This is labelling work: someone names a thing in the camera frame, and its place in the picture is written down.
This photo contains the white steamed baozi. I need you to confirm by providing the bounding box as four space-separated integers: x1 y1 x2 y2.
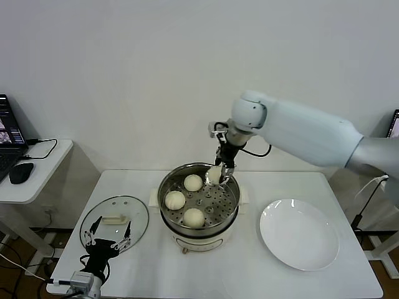
183 174 203 192
207 166 224 184
164 191 187 211
182 207 206 227

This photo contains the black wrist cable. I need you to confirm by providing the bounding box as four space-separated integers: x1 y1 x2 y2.
239 144 272 158
79 254 110 285

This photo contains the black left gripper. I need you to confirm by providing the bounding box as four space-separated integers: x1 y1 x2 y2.
83 216 132 275

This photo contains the thin white cable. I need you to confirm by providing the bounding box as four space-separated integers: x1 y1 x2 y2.
0 252 50 284

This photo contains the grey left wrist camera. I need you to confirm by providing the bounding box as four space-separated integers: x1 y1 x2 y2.
69 270 94 293

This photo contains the black computer mouse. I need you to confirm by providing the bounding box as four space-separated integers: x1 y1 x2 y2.
9 162 35 185

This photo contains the open black laptop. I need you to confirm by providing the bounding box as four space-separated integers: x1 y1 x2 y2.
386 109 399 140
0 94 29 184

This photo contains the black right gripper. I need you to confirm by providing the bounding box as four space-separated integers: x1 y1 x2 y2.
214 141 243 184

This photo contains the glass lid with cream handle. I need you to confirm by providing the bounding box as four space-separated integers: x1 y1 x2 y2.
79 195 150 254

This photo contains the white round plate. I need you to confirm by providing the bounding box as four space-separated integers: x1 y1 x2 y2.
259 199 340 272

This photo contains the flat white cable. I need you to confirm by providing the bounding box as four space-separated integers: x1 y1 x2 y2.
353 174 390 200

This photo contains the black cable with adapter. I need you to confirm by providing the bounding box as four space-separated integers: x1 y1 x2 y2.
351 180 384 231

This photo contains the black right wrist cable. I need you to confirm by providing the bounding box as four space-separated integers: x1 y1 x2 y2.
239 144 272 158

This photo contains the steel perforated steamer basket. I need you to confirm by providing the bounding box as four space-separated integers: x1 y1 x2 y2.
148 161 250 230

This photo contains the black laptop charging cable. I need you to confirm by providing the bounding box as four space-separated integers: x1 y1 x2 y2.
19 138 59 161

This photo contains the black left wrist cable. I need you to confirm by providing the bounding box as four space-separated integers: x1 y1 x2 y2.
79 254 110 285

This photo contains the thin black cable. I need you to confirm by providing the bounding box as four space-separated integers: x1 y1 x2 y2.
0 241 26 270

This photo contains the cream electric cooker base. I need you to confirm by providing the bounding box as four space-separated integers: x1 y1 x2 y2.
149 204 249 255

